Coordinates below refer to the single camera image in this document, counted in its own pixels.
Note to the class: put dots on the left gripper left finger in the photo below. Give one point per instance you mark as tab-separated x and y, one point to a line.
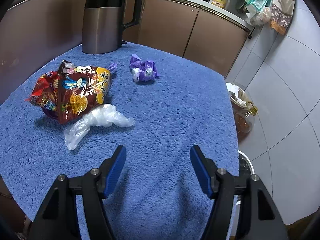
57	216

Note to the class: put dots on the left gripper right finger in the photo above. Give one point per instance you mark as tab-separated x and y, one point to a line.
258	218

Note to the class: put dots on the clear plastic bag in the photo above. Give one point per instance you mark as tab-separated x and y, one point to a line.
104	115

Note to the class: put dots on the dark brown noodle snack bag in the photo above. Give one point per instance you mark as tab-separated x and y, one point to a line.
80	89

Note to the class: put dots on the red chip snack bag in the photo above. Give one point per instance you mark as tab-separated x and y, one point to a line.
44	94

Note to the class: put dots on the purple wrapper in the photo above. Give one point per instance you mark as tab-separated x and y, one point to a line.
142	71

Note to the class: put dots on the round white-rimmed trash can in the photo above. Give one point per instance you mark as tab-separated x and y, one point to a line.
246	169

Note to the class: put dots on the beige small trash bin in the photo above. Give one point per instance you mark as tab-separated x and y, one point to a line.
238	97

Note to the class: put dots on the blue terry towel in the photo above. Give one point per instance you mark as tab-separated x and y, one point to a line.
158	195

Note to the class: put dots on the brown base cabinets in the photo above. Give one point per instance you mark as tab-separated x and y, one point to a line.
33	32

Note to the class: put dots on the brown black electric kettle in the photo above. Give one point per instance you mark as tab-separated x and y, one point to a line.
103	26

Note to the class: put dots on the yellow detergent bottle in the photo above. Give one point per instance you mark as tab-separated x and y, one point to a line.
220	3

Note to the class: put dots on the hanging patterned apron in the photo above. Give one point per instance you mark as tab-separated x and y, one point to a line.
281	15

